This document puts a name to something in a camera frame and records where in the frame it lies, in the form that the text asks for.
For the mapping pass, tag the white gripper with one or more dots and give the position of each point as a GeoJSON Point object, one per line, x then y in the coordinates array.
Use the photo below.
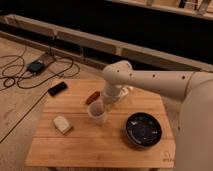
{"type": "Point", "coordinates": [109, 101]}

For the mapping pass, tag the translucent white cup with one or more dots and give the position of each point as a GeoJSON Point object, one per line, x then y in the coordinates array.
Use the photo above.
{"type": "Point", "coordinates": [96, 111]}

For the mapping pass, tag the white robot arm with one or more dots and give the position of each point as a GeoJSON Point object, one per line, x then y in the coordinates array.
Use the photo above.
{"type": "Point", "coordinates": [193, 148]}

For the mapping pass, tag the dark ceramic bowl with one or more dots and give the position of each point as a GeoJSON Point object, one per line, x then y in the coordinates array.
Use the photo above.
{"type": "Point", "coordinates": [143, 130]}

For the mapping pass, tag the brown red bar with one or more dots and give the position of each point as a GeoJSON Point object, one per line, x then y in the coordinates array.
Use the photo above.
{"type": "Point", "coordinates": [92, 97]}

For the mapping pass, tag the black phone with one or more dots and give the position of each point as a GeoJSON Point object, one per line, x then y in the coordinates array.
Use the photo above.
{"type": "Point", "coordinates": [57, 88]}

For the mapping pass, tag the wooden table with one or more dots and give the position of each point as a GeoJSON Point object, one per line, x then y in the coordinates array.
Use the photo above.
{"type": "Point", "coordinates": [87, 144]}

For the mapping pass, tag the blue power adapter box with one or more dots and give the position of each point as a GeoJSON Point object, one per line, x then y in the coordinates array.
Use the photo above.
{"type": "Point", "coordinates": [36, 67]}

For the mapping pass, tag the long wooden rail frame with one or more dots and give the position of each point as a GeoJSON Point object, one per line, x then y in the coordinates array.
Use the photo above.
{"type": "Point", "coordinates": [114, 47]}

